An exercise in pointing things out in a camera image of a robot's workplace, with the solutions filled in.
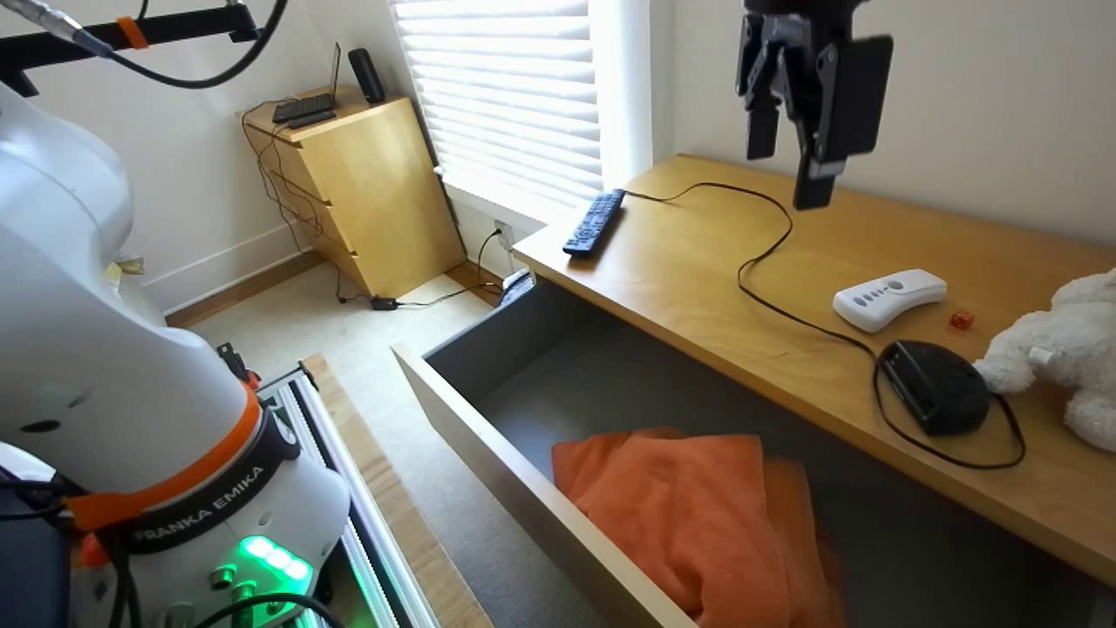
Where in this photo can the black oval device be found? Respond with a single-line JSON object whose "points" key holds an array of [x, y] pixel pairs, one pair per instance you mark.
{"points": [[935, 387]]}

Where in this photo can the orange towel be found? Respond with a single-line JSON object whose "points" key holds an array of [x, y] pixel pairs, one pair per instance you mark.
{"points": [[683, 524]]}

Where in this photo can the white baseboard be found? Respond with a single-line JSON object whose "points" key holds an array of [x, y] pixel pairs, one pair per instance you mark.
{"points": [[222, 272]]}

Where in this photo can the black TV remote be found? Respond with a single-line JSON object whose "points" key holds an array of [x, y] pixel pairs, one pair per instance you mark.
{"points": [[595, 224]]}

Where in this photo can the small red object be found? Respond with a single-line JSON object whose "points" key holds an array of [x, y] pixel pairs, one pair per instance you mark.
{"points": [[961, 317]]}

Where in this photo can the small wooden cabinet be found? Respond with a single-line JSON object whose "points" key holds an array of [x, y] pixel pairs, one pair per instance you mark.
{"points": [[372, 198]]}

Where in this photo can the black camera stand bar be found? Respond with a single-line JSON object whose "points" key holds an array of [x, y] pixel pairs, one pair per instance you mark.
{"points": [[174, 24]]}

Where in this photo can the white remote control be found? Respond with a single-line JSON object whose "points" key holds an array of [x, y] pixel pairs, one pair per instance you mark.
{"points": [[882, 300]]}

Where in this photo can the white plush toy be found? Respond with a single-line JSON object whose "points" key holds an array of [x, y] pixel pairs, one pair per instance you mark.
{"points": [[1068, 351]]}

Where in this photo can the white slatted window blind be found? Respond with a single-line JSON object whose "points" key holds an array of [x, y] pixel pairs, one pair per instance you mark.
{"points": [[498, 91]]}

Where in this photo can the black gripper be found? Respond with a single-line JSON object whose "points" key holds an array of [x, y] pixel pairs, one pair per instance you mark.
{"points": [[803, 37]]}

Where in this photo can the black router box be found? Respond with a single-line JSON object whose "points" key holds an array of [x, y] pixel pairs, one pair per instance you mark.
{"points": [[305, 110]]}

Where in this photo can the black upright speaker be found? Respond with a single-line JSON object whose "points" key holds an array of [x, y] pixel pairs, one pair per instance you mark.
{"points": [[367, 76]]}

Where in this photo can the black floor power adapter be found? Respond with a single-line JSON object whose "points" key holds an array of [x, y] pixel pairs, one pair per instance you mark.
{"points": [[386, 300]]}

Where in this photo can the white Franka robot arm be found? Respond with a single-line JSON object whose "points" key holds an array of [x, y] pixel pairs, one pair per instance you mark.
{"points": [[91, 351]]}

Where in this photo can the light wooden dresser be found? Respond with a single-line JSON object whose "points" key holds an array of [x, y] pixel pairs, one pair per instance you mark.
{"points": [[683, 267]]}

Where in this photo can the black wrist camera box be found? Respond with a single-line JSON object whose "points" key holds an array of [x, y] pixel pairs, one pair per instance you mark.
{"points": [[862, 99]]}

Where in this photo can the grey open dresser drawer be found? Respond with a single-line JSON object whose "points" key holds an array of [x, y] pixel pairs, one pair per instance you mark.
{"points": [[604, 385]]}

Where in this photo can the wood edged robot platform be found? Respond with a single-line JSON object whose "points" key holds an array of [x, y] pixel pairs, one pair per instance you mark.
{"points": [[396, 512]]}

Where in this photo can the white wall outlet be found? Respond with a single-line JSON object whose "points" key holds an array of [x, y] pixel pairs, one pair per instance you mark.
{"points": [[503, 230]]}

